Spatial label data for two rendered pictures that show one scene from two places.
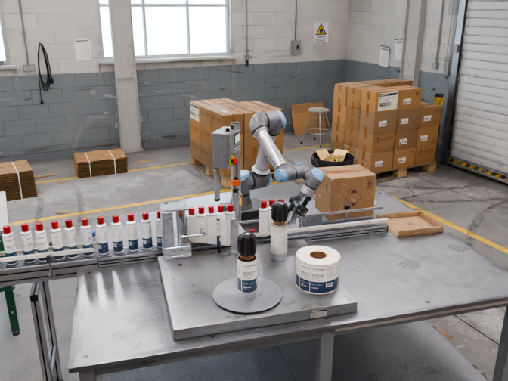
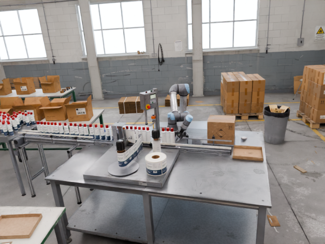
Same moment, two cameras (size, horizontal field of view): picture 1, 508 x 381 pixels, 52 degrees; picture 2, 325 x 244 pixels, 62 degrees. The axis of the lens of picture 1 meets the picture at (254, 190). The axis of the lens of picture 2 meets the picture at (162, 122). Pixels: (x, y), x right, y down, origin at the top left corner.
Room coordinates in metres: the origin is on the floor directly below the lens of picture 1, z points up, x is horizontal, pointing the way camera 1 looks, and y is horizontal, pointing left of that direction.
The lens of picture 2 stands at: (0.28, -1.61, 2.21)
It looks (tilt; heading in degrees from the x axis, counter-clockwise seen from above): 20 degrees down; 33
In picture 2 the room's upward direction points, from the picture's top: 4 degrees counter-clockwise
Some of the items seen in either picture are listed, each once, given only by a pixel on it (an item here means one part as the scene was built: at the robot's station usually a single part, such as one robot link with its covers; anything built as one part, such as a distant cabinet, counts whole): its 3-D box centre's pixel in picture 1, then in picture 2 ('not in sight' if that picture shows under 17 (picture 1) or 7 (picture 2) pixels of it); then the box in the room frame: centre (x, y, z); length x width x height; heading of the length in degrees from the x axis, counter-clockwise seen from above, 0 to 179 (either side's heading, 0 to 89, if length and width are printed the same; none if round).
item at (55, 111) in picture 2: not in sight; (57, 107); (3.03, 2.26, 0.96); 0.53 x 0.45 x 0.37; 27
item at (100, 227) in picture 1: (102, 235); (96, 132); (2.46, 0.78, 0.98); 0.05 x 0.05 x 0.20
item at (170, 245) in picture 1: (175, 229); (120, 134); (2.47, 0.40, 1.01); 0.14 x 0.13 x 0.26; 105
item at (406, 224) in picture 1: (409, 223); (247, 152); (2.93, -0.94, 0.85); 0.30 x 0.26 x 0.04; 105
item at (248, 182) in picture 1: (241, 181); (172, 117); (3.12, 0.08, 1.05); 0.13 x 0.12 x 0.14; 124
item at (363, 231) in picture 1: (250, 240); (158, 145); (2.67, 0.02, 0.85); 1.65 x 0.11 x 0.05; 105
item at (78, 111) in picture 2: not in sight; (80, 107); (3.17, 1.88, 0.97); 0.51 x 0.39 x 0.37; 31
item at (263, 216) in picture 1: (263, 218); (163, 136); (2.68, -0.05, 0.98); 0.05 x 0.05 x 0.20
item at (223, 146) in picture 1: (226, 147); (148, 100); (2.72, 0.15, 1.38); 0.17 x 0.10 x 0.19; 160
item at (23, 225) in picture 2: not in sight; (14, 225); (1.07, 0.31, 0.82); 0.34 x 0.24 x 0.03; 121
